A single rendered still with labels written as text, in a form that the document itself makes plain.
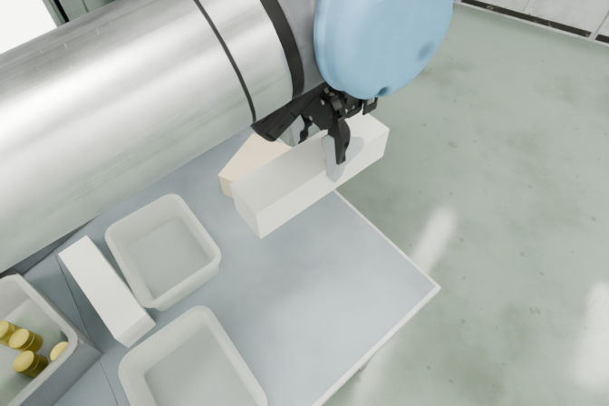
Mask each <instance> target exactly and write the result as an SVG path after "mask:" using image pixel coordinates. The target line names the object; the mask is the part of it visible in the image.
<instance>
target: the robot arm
mask: <svg viewBox="0 0 609 406"><path fill-rule="evenodd" d="M454 1H455V0H115V1H113V2H111V3H109V4H106V5H104V6H102V7H100V8H98V9H95V10H93V11H91V12H89V13H88V14H84V15H82V16H80V17H78V18H76V19H74V20H72V21H70V22H68V23H66V24H63V25H61V26H58V27H56V28H54V29H53V30H51V31H49V32H46V33H44V34H41V35H39V36H37V37H35V38H33V39H31V40H29V41H27V42H25V43H21V44H19V45H17V46H16V47H14V48H11V49H9V50H7V51H5V52H3V53H0V273H2V272H4V271H5V270H6V269H8V268H9V267H11V266H13V265H15V264H17V263H19V262H20V261H22V260H24V259H25V258H27V257H29V256H30V255H32V254H33V253H35V252H37V251H39V250H40V249H42V248H44V247H46V246H48V245H49V244H51V243H52V242H53V241H55V240H57V239H59V238H60V237H63V236H64V235H66V234H68V233H69V232H71V231H73V230H74V229H76V228H77V227H79V226H81V225H83V224H84V223H86V222H88V221H89V220H91V219H93V218H95V217H97V216H98V215H100V214H101V213H103V212H104V211H106V210H108V209H109V208H112V207H113V206H115V205H117V204H118V203H120V202H122V201H123V200H124V199H126V198H128V197H130V196H132V195H133V194H135V193H137V192H138V191H140V190H142V189H144V188H146V187H147V186H148V185H150V184H152V183H153V182H155V181H157V180H158V179H161V178H162V177H164V176H166V175H167V174H169V173H170V172H172V171H173V170H175V169H177V168H179V167H181V166H182V165H184V164H186V163H187V162H189V161H191V160H193V159H195V158H196V157H197V156H199V155H201V154H202V153H204V152H206V151H207V150H210V149H211V148H213V147H215V146H217V145H218V144H219V143H221V142H222V141H224V140H226V139H228V138H230V137H231V136H233V135H235V134H237V133H238V132H240V131H242V130H243V129H245V128H246V127H248V126H250V127H251V128H252V129H253V130H254V131H255V132H256V133H257V134H258V135H259V136H260V137H262V138H263V139H265V140H267V141H270V142H274V141H276V140H277V139H278V138H279V137H280V136H281V135H282V134H283V132H284V131H285V130H286V129H287V128H288V127H289V126H290V125H291V130H292V134H293V137H294V141H295V146H296V145H298V144H300V143H301V142H303V141H305V140H306V138H307V137H308V135H309V134H308V131H309V130H311V129H312V128H313V127H314V126H315V125H316V126H317V127H319V130H320V131H323V130H325V131H326V130H328V131H327V134H326V135H325V136H323V137H322V138H321V142H322V146H323V148H324V153H325V161H324V162H325V165H326V176H327V177H328V178H329V179H330V180H331V181H332V182H336V181H337V180H338V179H339V178H340V177H341V176H342V175H343V171H344V167H345V166H346V165H347V164H348V163H349V162H350V161H351V160H352V159H353V158H354V157H355V156H356V155H357V154H358V153H359V152H360V151H361V150H362V149H363V145H364V140H363V138H362V137H352V134H351V128H350V126H349V125H348V124H347V122H346V121H345V119H347V118H348V119H350V118H351V117H352V116H354V115H356V114H357V113H359V112H360V111H361V110H362V115H363V116H364V115H365V114H367V113H369V112H370V111H373V110H375V109H376V107H377V102H378V98H379V97H386V96H388V95H391V94H393V93H395V92H397V91H399V90H400V89H401V88H403V87H404V86H406V85H407V84H408V83H409V82H411V81H412V80H413V79H414V78H415V77H416V76H417V75H418V74H419V73H420V72H421V71H422V70H423V69H424V68H425V67H426V65H427V64H428V63H429V61H430V60H431V58H432V57H433V55H434V54H435V53H436V52H437V50H438V48H439V47H440V44H441V42H442V40H443V38H444V36H445V34H446V32H447V31H448V28H449V26H450V21H451V18H452V16H453V2H454ZM373 97H375V98H374V102H372V103H370V104H369V105H367V103H368V101H369V99H371V98H373ZM362 106H363V109H362Z"/></svg>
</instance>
